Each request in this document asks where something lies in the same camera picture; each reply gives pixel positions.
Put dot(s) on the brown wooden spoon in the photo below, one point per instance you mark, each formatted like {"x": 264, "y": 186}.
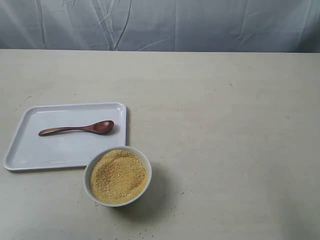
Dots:
{"x": 100, "y": 128}

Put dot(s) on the yellow-brown granular powder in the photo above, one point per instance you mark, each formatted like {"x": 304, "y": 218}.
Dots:
{"x": 118, "y": 177}

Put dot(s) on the white bowl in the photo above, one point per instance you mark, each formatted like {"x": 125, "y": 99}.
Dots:
{"x": 89, "y": 168}

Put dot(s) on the white rectangular tray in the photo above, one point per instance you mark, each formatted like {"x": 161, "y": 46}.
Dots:
{"x": 70, "y": 149}

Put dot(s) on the white backdrop curtain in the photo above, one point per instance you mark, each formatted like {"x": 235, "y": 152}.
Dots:
{"x": 161, "y": 25}

